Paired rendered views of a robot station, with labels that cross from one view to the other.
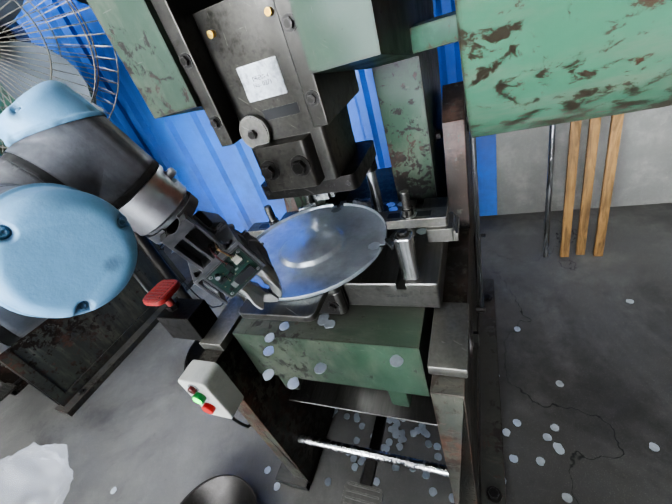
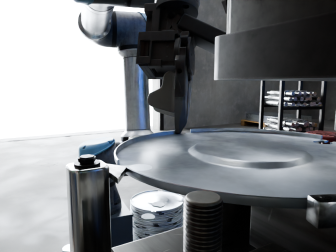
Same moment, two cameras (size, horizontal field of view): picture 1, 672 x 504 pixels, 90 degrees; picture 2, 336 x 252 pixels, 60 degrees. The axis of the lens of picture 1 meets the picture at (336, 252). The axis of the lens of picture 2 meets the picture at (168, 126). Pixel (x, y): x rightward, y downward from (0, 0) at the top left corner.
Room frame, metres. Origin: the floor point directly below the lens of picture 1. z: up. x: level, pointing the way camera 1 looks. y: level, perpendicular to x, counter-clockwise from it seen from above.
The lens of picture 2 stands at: (0.62, -0.28, 0.86)
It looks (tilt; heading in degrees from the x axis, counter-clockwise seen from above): 8 degrees down; 119
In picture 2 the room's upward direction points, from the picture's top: straight up
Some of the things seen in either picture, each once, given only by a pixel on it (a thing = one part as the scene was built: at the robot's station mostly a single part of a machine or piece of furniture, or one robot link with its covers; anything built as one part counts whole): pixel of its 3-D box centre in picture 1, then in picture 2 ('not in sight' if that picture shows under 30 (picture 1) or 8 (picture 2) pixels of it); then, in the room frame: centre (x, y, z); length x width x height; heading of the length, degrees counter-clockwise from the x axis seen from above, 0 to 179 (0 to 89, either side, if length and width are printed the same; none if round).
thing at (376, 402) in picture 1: (379, 344); not in sight; (0.66, -0.03, 0.31); 0.43 x 0.42 x 0.01; 60
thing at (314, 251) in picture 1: (311, 244); (247, 150); (0.54, 0.04, 0.78); 0.29 x 0.29 x 0.01
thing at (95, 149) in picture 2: not in sight; (99, 159); (-0.02, 0.41, 0.62); 0.13 x 0.12 x 0.14; 46
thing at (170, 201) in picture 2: not in sight; (157, 200); (-0.17, 1.02, 0.23); 0.29 x 0.29 x 0.01
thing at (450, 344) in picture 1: (473, 279); not in sight; (0.64, -0.33, 0.45); 0.92 x 0.12 x 0.90; 150
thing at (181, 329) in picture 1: (200, 334); not in sight; (0.61, 0.36, 0.62); 0.10 x 0.06 x 0.20; 60
